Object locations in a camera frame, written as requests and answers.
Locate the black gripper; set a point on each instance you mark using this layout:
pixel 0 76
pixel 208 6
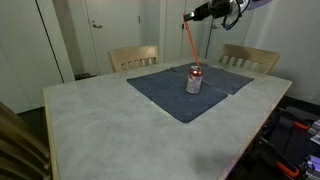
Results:
pixel 217 9

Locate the orange red straw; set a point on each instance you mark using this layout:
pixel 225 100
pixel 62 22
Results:
pixel 189 35

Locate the red and silver soda can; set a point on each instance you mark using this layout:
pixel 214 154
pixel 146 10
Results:
pixel 194 80

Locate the dark blue mat, can side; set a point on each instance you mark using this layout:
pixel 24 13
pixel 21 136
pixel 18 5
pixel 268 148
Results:
pixel 167 89

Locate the white door right side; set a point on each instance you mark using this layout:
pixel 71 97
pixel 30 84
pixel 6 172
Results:
pixel 218 36

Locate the wooden chair at corner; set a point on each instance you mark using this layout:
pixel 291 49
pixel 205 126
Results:
pixel 253 59

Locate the dark blue mat, far side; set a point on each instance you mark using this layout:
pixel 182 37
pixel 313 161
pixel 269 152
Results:
pixel 216 78

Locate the wooden chair near door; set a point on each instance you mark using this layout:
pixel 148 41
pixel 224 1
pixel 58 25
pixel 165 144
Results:
pixel 128 58

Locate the black orange clamp upper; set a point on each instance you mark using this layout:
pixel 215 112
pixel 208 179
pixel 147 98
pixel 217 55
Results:
pixel 298 122

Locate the black orange clamp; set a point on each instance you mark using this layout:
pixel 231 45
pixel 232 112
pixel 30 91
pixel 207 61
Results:
pixel 278 160
pixel 298 122

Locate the wooden chair in foreground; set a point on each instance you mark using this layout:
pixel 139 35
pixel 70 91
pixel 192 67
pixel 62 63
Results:
pixel 23 156

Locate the white door with handle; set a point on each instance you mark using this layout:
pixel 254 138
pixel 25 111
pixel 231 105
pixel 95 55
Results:
pixel 114 24

